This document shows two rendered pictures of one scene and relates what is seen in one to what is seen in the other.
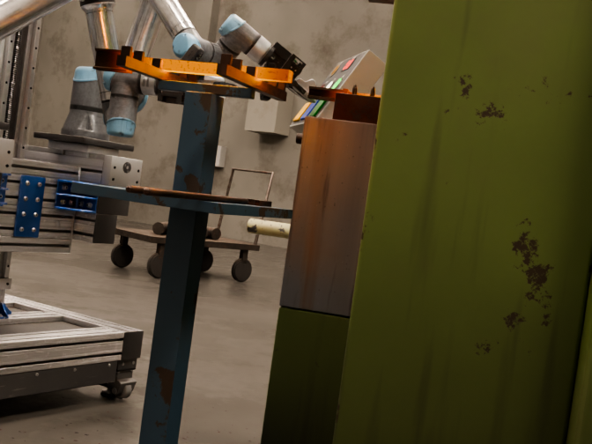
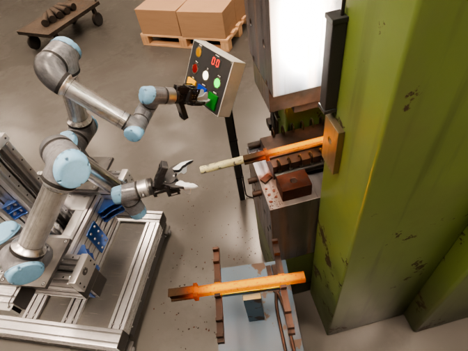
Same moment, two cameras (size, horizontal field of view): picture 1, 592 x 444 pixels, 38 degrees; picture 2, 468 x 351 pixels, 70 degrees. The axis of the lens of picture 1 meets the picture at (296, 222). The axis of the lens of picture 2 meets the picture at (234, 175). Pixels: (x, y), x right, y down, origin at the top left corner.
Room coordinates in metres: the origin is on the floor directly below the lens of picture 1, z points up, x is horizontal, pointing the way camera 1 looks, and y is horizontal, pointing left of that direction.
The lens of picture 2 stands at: (1.30, 0.32, 1.99)
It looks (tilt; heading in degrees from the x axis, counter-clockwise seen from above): 48 degrees down; 344
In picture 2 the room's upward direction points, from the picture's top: 11 degrees counter-clockwise
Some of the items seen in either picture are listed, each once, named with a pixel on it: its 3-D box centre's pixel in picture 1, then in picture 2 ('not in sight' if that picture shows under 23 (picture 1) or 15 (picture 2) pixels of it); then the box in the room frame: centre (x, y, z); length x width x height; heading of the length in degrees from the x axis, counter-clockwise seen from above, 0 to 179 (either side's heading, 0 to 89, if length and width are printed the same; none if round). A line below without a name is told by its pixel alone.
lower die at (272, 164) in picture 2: not in sight; (313, 145); (2.18, -0.30, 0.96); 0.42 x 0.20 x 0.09; 79
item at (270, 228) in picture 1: (318, 235); (237, 161); (2.58, -0.07, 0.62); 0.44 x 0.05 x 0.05; 79
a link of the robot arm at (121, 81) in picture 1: (126, 79); (126, 193); (2.32, 0.50, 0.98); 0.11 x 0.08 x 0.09; 79
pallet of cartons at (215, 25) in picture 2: not in sight; (194, 14); (5.58, -0.78, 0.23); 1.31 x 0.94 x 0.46; 51
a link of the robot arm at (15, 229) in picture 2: not in sight; (10, 240); (2.30, 0.96, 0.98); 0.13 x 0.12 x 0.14; 17
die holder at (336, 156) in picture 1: (417, 226); (316, 191); (2.12, -0.30, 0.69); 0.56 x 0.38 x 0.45; 79
